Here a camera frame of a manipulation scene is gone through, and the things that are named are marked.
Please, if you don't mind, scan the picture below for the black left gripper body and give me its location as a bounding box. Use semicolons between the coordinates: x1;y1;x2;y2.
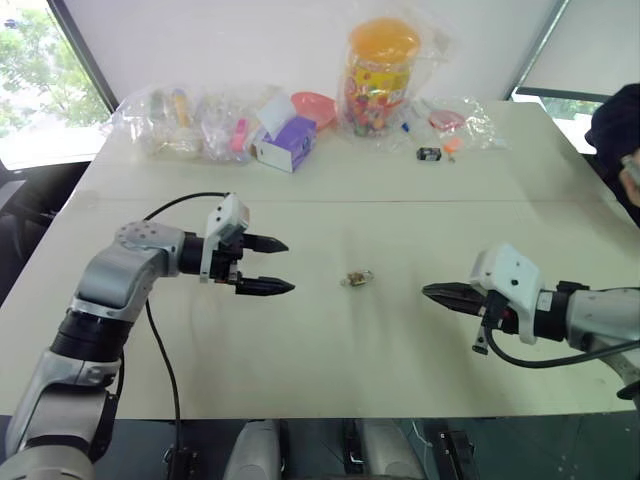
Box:
209;230;247;288

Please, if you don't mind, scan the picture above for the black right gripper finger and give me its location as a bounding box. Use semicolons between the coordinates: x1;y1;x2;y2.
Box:
421;281;485;303
430;295;487;317

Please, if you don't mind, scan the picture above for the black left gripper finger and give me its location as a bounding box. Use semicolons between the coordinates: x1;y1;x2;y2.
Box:
242;232;291;254
234;275;297;298

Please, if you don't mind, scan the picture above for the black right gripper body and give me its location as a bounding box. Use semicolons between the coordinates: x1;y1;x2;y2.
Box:
478;289;522;337

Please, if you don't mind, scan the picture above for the small wrapped candy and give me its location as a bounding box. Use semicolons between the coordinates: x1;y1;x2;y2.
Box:
340;269;375;288

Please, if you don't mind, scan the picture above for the purple and white carton box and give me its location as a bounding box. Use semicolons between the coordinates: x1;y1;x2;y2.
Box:
249;93;319;174

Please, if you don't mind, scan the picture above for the clear bag with pink item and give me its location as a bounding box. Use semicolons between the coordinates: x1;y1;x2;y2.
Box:
193;85;284;164

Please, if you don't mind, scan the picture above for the pink plastic bowl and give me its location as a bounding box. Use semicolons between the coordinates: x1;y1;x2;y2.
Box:
290;90;337;132

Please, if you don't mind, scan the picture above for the clear bag with yellow items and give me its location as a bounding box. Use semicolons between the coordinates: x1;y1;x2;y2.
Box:
110;83;204;160

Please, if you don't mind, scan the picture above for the silver rounded robot leg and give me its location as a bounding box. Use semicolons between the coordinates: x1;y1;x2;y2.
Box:
358;418;427;480
221;418;282;480

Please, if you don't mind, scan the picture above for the clear bag with pink disc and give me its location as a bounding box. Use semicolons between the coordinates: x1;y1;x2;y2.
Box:
398;95;514;154

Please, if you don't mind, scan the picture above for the orange-lidded jar in plastic bag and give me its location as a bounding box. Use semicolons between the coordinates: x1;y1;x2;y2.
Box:
333;13;454;146

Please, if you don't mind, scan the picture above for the person with black hair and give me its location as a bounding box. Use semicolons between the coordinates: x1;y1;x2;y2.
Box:
583;82;640;229

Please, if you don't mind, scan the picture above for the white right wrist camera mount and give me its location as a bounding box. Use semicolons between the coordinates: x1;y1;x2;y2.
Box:
468;242;547;347

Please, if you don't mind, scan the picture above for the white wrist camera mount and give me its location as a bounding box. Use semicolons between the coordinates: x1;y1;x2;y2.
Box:
468;242;547;347
199;193;250;284

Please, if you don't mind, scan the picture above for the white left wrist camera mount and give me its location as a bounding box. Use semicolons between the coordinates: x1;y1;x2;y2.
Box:
199;193;250;284

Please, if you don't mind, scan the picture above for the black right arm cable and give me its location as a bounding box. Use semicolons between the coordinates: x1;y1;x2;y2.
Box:
471;319;640;370

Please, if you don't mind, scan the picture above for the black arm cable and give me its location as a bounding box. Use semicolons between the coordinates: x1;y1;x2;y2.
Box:
471;319;640;370
142;191;237;454

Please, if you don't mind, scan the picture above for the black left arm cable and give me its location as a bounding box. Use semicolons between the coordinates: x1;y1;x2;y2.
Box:
142;191;237;454

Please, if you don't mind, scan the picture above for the black bracket under table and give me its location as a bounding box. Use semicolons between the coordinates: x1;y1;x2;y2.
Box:
433;428;475;480
163;443;202;480

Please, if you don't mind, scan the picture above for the black window frame bar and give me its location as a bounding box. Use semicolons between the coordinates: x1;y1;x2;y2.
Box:
509;0;640;104
46;0;120;115

